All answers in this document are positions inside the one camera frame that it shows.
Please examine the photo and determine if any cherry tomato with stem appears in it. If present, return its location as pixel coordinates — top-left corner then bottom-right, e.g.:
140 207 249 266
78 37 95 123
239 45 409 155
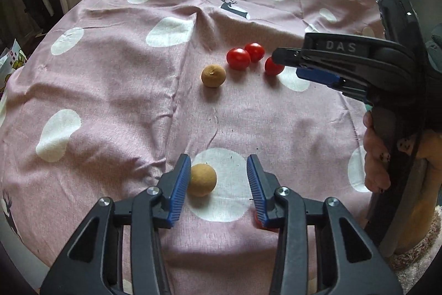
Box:
253 212 279 233

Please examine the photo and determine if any tan longan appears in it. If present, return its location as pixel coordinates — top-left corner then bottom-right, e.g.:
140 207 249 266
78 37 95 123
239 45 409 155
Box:
187 164 217 197
201 64 226 88

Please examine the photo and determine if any pink polka dot cloth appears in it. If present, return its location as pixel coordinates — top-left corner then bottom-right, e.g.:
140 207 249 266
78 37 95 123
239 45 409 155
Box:
1 0 383 294

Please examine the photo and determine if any right hand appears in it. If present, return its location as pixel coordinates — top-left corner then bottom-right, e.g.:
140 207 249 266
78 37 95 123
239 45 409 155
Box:
363 111 391 193

